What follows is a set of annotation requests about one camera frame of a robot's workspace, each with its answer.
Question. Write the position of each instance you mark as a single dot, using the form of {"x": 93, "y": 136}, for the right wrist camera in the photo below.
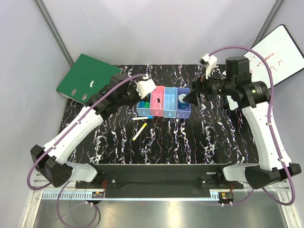
{"x": 209, "y": 62}

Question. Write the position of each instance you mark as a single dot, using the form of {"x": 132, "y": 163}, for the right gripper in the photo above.
{"x": 200, "y": 84}

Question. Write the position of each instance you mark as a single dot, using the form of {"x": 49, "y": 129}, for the white blue-capped marker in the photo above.
{"x": 142, "y": 118}

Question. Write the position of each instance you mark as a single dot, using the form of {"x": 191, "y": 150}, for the green ring binder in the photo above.
{"x": 85, "y": 78}

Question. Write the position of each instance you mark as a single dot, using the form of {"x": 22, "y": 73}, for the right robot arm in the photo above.
{"x": 253, "y": 98}

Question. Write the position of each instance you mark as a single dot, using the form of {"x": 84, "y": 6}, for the pink bin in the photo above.
{"x": 154, "y": 106}

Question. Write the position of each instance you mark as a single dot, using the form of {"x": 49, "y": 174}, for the white whiteboard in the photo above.
{"x": 281, "y": 53}

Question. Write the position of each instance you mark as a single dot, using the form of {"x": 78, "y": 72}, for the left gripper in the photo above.
{"x": 133, "y": 86}

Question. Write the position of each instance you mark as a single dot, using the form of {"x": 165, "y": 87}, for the yellow-tipped white marker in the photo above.
{"x": 139, "y": 131}

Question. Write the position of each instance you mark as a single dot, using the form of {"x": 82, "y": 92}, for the aluminium frame rail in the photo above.
{"x": 95, "y": 196}

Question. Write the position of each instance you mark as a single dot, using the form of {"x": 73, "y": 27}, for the light blue bin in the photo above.
{"x": 170, "y": 102}
{"x": 142, "y": 111}

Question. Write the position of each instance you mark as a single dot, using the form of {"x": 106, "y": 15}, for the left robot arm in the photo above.
{"x": 71, "y": 135}

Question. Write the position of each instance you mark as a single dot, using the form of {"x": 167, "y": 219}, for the black marker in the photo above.
{"x": 148, "y": 97}

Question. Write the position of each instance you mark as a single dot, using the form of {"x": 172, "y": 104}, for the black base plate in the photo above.
{"x": 160, "y": 181}

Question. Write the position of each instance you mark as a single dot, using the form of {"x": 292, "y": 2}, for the green eraser cap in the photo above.
{"x": 147, "y": 105}

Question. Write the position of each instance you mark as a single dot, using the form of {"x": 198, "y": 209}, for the blue cleaning gel jar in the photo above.
{"x": 182, "y": 104}

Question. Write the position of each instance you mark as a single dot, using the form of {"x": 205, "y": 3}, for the thin white pen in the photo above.
{"x": 159, "y": 102}

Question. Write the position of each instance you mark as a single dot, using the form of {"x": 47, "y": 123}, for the purple bin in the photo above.
{"x": 183, "y": 113}

